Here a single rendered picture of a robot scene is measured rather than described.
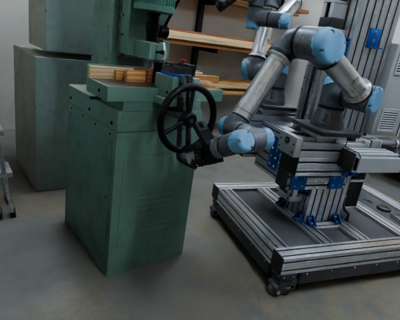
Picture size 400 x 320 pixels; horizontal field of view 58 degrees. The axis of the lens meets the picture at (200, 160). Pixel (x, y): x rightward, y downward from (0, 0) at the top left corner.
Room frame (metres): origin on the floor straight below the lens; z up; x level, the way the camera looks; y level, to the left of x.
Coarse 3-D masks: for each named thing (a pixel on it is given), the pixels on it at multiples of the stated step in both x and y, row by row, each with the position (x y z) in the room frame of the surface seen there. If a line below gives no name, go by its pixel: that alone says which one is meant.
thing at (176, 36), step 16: (208, 0) 4.44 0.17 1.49; (240, 0) 4.36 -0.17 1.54; (176, 32) 3.90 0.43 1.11; (192, 32) 4.02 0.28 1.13; (256, 32) 5.22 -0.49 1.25; (192, 48) 4.59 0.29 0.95; (208, 48) 4.34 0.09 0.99; (224, 48) 4.26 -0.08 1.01; (240, 48) 4.41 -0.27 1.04; (192, 64) 4.55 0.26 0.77; (224, 80) 4.60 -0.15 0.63; (240, 80) 4.88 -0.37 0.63
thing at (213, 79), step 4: (116, 72) 1.58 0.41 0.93; (120, 72) 1.59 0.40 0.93; (124, 72) 1.60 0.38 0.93; (116, 76) 1.58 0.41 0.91; (120, 76) 1.59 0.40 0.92; (196, 76) 1.86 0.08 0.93; (200, 76) 1.88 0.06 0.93; (204, 76) 1.90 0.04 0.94; (208, 76) 1.92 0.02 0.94; (212, 76) 1.93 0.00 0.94; (216, 76) 1.95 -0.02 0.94; (208, 80) 1.92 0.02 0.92; (212, 80) 1.93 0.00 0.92; (216, 80) 1.95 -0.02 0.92
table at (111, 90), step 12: (96, 84) 1.47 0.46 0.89; (108, 84) 1.43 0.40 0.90; (120, 84) 1.47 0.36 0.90; (132, 84) 1.51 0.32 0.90; (144, 84) 1.56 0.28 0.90; (108, 96) 1.39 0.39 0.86; (120, 96) 1.43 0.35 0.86; (132, 96) 1.46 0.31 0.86; (144, 96) 1.50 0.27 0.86; (156, 96) 1.51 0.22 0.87; (204, 96) 1.71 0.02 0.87; (216, 96) 1.75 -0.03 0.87
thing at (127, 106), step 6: (108, 102) 1.54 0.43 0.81; (114, 102) 1.50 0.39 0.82; (120, 102) 1.46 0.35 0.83; (126, 102) 1.45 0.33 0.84; (132, 102) 1.46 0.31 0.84; (138, 102) 1.48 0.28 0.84; (144, 102) 1.50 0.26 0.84; (150, 102) 1.52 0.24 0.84; (120, 108) 1.45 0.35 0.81; (126, 108) 1.45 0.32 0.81; (132, 108) 1.46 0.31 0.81; (138, 108) 1.48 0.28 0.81; (144, 108) 1.50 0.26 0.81; (150, 108) 1.52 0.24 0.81; (156, 108) 1.54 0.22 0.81; (174, 108) 1.60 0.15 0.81; (186, 108) 1.64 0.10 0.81; (192, 108) 1.67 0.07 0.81; (198, 108) 1.69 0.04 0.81
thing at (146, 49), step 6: (138, 42) 1.71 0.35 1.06; (144, 42) 1.67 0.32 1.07; (150, 42) 1.72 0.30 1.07; (138, 48) 1.70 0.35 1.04; (144, 48) 1.66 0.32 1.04; (150, 48) 1.64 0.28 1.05; (156, 48) 1.65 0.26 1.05; (162, 48) 1.67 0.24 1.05; (138, 54) 1.70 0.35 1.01; (144, 54) 1.66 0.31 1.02; (150, 54) 1.64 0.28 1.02; (156, 54) 1.66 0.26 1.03; (150, 60) 1.69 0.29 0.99
